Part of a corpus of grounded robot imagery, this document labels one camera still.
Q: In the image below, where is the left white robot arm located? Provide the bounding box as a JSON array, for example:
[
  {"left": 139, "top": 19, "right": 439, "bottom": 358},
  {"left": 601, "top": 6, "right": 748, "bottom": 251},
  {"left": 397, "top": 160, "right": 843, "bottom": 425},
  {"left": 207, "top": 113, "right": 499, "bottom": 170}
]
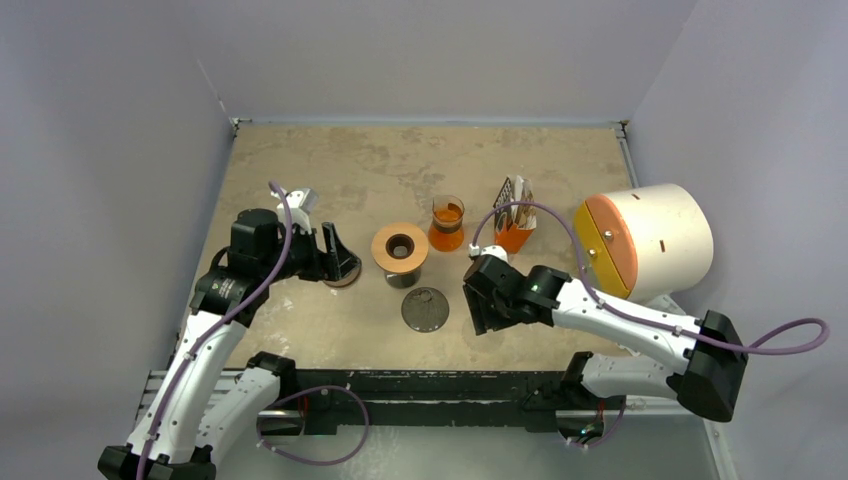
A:
[{"left": 97, "top": 207, "right": 361, "bottom": 479}]

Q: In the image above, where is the orange filter paper box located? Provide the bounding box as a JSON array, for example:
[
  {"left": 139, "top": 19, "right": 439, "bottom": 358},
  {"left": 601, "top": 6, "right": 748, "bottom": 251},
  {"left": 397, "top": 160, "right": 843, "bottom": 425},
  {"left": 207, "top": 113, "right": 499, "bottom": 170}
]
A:
[{"left": 493, "top": 175, "right": 537, "bottom": 254}]

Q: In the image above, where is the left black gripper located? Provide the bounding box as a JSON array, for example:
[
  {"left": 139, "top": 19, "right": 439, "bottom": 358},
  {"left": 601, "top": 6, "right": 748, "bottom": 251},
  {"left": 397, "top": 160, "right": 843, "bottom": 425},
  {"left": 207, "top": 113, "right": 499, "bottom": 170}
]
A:
[{"left": 260, "top": 221, "right": 358, "bottom": 284}]

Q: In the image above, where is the white cylinder drum orange lid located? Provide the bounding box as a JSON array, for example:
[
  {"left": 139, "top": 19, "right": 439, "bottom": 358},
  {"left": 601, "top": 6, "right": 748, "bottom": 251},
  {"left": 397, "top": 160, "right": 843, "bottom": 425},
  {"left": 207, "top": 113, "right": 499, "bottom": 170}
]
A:
[{"left": 574, "top": 184, "right": 714, "bottom": 302}]

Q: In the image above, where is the brown wooden round coaster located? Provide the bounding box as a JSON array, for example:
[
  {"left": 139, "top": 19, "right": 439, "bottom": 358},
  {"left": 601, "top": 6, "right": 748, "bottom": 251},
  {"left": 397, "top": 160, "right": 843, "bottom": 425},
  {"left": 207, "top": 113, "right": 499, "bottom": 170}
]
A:
[{"left": 323, "top": 255, "right": 362, "bottom": 288}]

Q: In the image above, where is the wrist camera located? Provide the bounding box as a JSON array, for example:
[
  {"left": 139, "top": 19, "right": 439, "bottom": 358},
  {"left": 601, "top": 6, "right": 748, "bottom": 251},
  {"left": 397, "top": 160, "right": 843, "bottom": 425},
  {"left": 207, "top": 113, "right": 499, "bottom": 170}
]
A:
[
  {"left": 271, "top": 188, "right": 319, "bottom": 233},
  {"left": 468, "top": 243, "right": 509, "bottom": 262}
]

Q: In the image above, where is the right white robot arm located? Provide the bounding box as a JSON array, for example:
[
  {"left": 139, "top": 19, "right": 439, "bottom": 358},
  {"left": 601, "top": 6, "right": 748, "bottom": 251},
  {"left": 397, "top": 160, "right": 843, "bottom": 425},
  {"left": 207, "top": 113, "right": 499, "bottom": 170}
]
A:
[{"left": 463, "top": 254, "right": 748, "bottom": 422}]

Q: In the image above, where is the dark ribbed glass cone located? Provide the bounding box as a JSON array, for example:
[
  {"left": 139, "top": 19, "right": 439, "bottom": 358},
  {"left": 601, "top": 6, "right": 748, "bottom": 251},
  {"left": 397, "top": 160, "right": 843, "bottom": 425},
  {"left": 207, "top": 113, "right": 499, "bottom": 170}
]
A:
[{"left": 401, "top": 287, "right": 450, "bottom": 333}]

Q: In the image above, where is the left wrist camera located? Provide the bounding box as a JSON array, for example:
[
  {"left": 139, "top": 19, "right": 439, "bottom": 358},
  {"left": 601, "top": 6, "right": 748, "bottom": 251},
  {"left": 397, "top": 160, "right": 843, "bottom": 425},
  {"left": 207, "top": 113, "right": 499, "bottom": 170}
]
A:
[{"left": 271, "top": 188, "right": 319, "bottom": 233}]

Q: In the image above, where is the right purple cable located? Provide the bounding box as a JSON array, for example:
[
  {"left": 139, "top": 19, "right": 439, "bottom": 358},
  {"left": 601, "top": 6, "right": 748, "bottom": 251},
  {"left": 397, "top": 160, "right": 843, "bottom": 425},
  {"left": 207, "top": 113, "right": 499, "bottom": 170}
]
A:
[{"left": 470, "top": 201, "right": 831, "bottom": 356}]

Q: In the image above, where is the amber glass carafe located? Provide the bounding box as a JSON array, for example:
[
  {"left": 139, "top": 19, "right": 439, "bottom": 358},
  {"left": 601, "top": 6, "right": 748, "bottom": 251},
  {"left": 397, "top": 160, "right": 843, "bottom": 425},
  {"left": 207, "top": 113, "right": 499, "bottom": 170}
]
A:
[{"left": 428, "top": 195, "right": 465, "bottom": 252}]

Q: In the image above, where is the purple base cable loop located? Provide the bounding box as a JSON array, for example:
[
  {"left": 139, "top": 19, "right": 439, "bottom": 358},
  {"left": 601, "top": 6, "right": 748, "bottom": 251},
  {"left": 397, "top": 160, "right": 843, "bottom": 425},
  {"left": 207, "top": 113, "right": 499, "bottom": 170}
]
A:
[{"left": 256, "top": 388, "right": 369, "bottom": 468}]

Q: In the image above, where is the aluminium frame rail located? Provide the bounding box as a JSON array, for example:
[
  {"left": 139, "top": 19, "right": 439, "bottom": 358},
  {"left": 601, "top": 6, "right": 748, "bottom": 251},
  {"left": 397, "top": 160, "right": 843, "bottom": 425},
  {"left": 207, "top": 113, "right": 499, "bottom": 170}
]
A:
[{"left": 135, "top": 369, "right": 737, "bottom": 480}]

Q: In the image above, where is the wooden ring dripper stand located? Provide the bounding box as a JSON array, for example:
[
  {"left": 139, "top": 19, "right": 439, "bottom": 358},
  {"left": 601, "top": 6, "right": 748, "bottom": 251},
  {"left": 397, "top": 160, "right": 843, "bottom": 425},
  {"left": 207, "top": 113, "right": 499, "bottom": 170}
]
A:
[{"left": 371, "top": 222, "right": 429, "bottom": 289}]

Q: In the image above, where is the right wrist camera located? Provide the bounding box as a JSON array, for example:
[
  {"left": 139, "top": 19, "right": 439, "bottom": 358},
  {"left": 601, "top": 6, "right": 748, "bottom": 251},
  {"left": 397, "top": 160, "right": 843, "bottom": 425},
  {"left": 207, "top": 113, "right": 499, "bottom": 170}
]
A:
[{"left": 468, "top": 243, "right": 509, "bottom": 262}]

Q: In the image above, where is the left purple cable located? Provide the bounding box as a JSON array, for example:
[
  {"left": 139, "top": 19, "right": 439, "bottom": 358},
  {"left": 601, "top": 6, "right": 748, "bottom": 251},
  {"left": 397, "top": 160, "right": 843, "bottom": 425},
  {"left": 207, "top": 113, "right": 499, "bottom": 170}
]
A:
[{"left": 134, "top": 180, "right": 294, "bottom": 480}]

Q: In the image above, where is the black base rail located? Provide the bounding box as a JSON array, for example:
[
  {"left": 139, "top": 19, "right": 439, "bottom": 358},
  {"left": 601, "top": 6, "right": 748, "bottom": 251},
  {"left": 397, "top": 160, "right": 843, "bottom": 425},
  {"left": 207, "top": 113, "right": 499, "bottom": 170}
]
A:
[{"left": 272, "top": 369, "right": 624, "bottom": 435}]

